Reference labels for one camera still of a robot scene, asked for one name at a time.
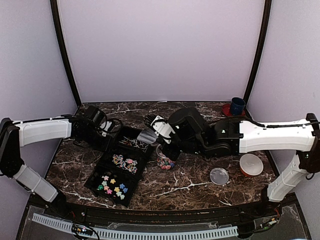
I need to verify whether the left black frame post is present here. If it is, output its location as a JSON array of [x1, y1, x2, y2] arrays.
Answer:
[[49, 0, 82, 107]]

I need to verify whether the white slotted cable duct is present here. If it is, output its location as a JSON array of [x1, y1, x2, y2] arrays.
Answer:
[[31, 212, 238, 240]]

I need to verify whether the star candies pile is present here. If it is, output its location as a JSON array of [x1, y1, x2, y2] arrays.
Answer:
[[96, 175, 129, 201]]

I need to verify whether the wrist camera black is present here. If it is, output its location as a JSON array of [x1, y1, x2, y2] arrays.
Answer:
[[167, 107, 210, 141], [84, 105, 106, 126]]

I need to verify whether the clear plastic cup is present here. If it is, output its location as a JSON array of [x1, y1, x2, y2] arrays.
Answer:
[[155, 144, 176, 170]]

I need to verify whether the right black frame post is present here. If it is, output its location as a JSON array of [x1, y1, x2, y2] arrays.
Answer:
[[243, 0, 272, 104]]

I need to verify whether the left circuit board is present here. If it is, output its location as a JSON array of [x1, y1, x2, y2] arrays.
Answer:
[[71, 224, 94, 237]]

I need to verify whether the black frame post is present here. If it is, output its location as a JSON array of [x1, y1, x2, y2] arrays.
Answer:
[[49, 0, 82, 107], [243, 0, 272, 104]]

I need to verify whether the right circuit board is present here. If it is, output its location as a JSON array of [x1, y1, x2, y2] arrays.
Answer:
[[259, 217, 279, 229]]

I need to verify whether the swirl lollipops pile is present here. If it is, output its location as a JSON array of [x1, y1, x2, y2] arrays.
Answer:
[[112, 154, 138, 174]]

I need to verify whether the stick candies pile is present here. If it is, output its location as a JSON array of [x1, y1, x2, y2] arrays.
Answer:
[[119, 136, 149, 151]]

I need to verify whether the orange white bowl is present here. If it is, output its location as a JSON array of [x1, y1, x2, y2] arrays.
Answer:
[[239, 153, 264, 177]]

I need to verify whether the clear plastic lid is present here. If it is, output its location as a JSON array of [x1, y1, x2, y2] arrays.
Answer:
[[209, 167, 229, 186]]

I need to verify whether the metal scoop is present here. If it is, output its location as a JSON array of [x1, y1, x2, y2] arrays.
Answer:
[[136, 128, 158, 146]]

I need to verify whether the black three-compartment candy tray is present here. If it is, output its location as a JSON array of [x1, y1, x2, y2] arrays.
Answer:
[[84, 126, 153, 207]]

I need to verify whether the blue mug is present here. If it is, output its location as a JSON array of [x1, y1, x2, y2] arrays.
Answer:
[[229, 97, 246, 116]]

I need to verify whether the black front table rail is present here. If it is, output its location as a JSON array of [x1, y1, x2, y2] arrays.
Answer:
[[42, 186, 298, 227]]

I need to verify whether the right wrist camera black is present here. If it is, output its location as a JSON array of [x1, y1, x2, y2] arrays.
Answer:
[[167, 107, 210, 141]]

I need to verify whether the circuit board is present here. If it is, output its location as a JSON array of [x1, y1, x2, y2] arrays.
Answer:
[[71, 224, 94, 237], [259, 217, 279, 229]]

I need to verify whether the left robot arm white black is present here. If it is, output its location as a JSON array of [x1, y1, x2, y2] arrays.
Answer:
[[0, 113, 112, 218]]

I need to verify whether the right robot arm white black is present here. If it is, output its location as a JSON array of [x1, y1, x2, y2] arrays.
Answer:
[[144, 108, 320, 217]]

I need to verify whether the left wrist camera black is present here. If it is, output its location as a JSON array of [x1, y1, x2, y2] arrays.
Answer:
[[84, 105, 106, 126]]

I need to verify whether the red plate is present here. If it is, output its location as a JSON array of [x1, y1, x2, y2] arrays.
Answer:
[[222, 103, 246, 117]]

